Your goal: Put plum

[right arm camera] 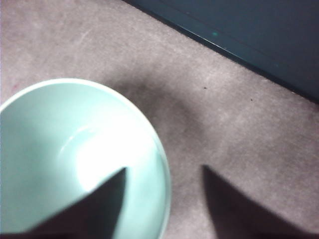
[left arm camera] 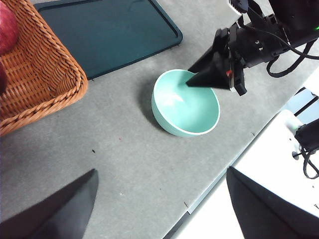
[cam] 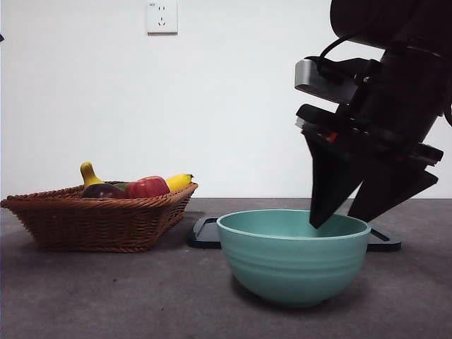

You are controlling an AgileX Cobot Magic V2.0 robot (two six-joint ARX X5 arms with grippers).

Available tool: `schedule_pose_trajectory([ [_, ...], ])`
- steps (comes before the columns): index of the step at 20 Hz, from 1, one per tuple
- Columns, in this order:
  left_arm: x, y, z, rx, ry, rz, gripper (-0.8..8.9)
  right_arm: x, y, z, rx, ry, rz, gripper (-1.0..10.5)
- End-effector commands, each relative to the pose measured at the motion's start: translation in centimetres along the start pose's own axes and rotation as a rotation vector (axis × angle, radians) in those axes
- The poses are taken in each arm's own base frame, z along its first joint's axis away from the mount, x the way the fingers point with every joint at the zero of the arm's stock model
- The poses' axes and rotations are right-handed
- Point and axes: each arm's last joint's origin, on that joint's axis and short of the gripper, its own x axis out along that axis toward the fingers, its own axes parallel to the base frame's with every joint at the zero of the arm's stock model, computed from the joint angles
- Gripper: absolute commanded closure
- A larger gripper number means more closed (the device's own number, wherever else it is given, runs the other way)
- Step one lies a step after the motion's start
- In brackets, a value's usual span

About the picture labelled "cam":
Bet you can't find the teal ribbed bowl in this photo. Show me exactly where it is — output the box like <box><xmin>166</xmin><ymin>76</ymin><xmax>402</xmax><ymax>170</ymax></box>
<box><xmin>215</xmin><ymin>208</ymin><xmax>373</xmax><ymax>309</ymax></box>

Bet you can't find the dark purple plum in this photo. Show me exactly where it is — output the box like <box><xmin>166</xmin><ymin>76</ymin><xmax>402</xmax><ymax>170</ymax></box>
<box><xmin>80</xmin><ymin>183</ymin><xmax>126</xmax><ymax>200</ymax></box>

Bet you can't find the black rectangular tray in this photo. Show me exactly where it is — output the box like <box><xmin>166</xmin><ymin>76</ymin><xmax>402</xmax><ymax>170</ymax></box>
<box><xmin>186</xmin><ymin>215</ymin><xmax>403</xmax><ymax>253</ymax></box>

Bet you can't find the yellow banana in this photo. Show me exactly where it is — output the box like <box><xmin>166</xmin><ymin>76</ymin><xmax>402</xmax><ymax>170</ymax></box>
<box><xmin>79</xmin><ymin>162</ymin><xmax>195</xmax><ymax>194</ymax></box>

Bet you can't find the red apple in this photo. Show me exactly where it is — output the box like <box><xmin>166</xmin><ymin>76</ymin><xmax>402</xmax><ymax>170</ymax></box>
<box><xmin>124</xmin><ymin>176</ymin><xmax>172</xmax><ymax>199</ymax></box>

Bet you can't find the brown wicker basket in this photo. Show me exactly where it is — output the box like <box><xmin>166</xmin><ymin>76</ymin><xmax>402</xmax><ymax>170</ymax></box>
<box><xmin>0</xmin><ymin>181</ymin><xmax>199</xmax><ymax>254</ymax></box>

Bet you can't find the black right camera cable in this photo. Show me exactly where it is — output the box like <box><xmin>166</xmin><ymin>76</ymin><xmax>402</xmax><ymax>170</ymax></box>
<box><xmin>317</xmin><ymin>33</ymin><xmax>357</xmax><ymax>77</ymax></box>

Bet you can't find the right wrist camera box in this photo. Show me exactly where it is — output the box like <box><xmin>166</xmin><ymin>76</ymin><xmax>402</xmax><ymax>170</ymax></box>
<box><xmin>293</xmin><ymin>57</ymin><xmax>365</xmax><ymax>106</ymax></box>

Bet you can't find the white wall socket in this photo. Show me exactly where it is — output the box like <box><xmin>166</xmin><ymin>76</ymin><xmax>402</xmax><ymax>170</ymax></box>
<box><xmin>146</xmin><ymin>1</ymin><xmax>179</xmax><ymax>36</ymax></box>

